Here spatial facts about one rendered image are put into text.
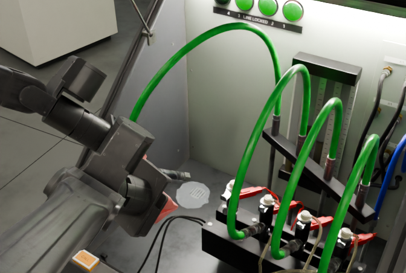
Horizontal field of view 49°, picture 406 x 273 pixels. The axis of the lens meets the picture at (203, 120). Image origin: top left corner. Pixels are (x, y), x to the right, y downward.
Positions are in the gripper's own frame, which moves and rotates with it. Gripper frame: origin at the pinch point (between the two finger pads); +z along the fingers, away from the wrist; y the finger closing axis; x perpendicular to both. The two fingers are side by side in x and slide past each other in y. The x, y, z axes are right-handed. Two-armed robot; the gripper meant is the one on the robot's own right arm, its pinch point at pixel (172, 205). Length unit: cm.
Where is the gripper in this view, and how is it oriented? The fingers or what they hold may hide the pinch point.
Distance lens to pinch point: 75.1
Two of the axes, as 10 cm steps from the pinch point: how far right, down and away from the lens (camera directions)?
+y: 5.1, -8.6, -0.3
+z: 5.2, 2.9, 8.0
